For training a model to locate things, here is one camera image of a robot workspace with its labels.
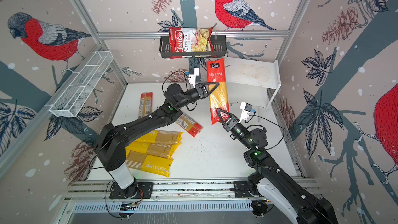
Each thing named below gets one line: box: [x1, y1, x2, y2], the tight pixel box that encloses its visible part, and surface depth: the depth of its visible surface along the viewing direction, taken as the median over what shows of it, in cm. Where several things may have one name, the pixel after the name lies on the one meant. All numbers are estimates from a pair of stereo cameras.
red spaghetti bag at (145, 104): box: [137, 92, 153, 119], surface depth 109 cm
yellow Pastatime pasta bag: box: [125, 149, 174, 178], surface depth 81 cm
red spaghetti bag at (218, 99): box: [206, 58, 230, 125], surface depth 67 cm
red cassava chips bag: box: [168, 26, 217, 60], surface depth 89 cm
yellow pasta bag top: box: [134, 130, 183, 145], surface depth 90 cm
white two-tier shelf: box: [225, 56, 282, 123], surface depth 81 cm
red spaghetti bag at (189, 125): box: [175, 113, 204, 138], surface depth 96 cm
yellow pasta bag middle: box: [125, 141, 181, 160], surface depth 87 cm
